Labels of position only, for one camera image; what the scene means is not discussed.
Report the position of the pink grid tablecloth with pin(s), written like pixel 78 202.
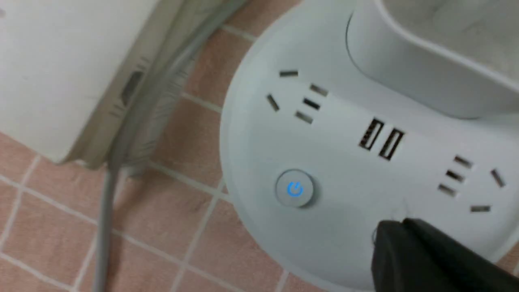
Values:
pixel 175 228

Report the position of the white power strip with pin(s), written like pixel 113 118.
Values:
pixel 70 68

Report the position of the white desk lamp base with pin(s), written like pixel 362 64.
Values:
pixel 315 155

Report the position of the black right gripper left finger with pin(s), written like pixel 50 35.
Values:
pixel 388 236

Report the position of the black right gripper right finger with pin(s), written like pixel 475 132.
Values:
pixel 431 261

